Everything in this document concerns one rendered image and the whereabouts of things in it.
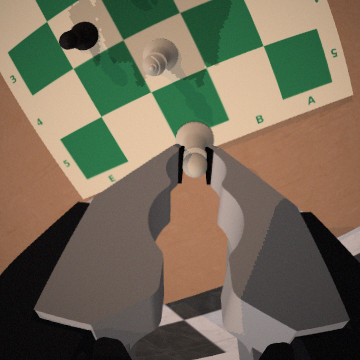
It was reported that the green and cream chessboard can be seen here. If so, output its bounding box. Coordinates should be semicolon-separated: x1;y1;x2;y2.
0;0;353;199

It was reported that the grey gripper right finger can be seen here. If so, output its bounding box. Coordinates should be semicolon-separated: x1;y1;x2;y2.
205;145;360;360

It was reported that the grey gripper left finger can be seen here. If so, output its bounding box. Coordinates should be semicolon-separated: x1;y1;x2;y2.
0;144;185;360

